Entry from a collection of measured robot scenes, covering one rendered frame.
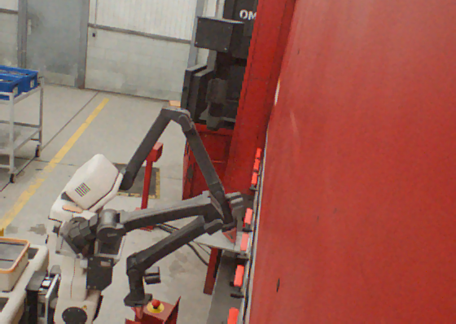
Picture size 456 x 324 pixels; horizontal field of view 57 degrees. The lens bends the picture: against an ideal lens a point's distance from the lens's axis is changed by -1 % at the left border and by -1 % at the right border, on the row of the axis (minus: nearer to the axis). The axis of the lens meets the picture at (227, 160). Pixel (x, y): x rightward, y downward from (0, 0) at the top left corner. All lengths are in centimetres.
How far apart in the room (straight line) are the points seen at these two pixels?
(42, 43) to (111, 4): 155
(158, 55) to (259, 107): 618
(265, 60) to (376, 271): 245
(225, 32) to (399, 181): 261
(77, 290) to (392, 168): 172
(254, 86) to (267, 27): 36
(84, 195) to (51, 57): 754
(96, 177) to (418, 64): 146
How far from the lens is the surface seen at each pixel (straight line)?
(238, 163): 279
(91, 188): 163
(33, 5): 910
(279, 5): 263
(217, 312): 181
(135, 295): 177
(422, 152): 19
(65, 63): 904
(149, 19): 868
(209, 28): 282
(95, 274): 179
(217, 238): 204
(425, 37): 23
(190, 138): 183
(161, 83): 882
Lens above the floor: 203
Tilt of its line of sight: 20 degrees down
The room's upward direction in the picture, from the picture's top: 11 degrees clockwise
